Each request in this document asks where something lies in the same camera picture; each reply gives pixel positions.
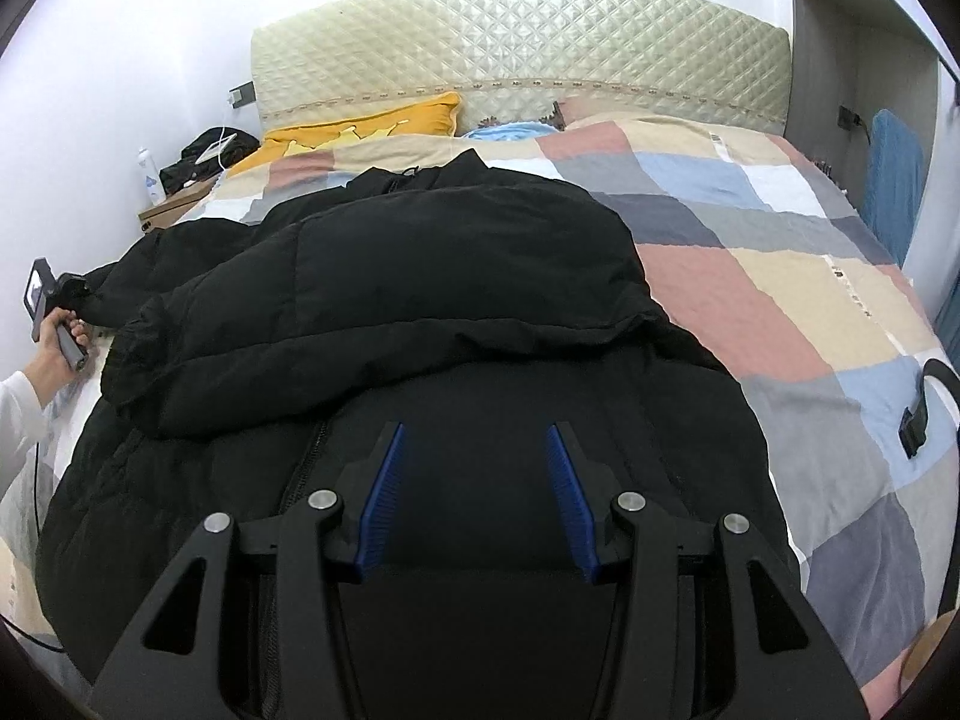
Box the black puffer jacket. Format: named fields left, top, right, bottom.
left=36, top=153, right=791, bottom=718

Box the white-sleeved left forearm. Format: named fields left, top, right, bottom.
left=0, top=371, right=46, bottom=493

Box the person's left hand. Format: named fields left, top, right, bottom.
left=23, top=307, right=89, bottom=408

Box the white plastic bottle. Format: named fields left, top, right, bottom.
left=137, top=148, right=166, bottom=206

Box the brown cardboard box nightstand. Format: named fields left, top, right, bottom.
left=139, top=177, right=217, bottom=232

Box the black bag on nightstand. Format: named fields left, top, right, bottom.
left=160, top=125, right=260, bottom=195

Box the yellow pillow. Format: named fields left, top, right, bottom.
left=228, top=91, right=462, bottom=176

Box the light blue cloth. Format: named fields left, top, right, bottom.
left=464, top=121, right=558, bottom=142

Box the patchwork checkered quilt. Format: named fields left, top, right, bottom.
left=0, top=112, right=960, bottom=706

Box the pink pillow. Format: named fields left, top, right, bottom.
left=555, top=96, right=643, bottom=130

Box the cream quilted headboard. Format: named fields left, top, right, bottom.
left=251, top=0, right=793, bottom=135

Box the blue hanging towel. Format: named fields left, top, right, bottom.
left=861, top=109, right=924, bottom=265

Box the grey wardrobe shelf unit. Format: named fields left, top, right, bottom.
left=786, top=0, right=958, bottom=316

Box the white charging cable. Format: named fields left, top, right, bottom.
left=187, top=130, right=241, bottom=174

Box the black wall socket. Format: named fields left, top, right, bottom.
left=228, top=82, right=257, bottom=109

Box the black strap with buckle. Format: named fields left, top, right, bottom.
left=896, top=356, right=960, bottom=460

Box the small black wall charger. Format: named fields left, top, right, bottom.
left=836, top=106, right=872, bottom=143

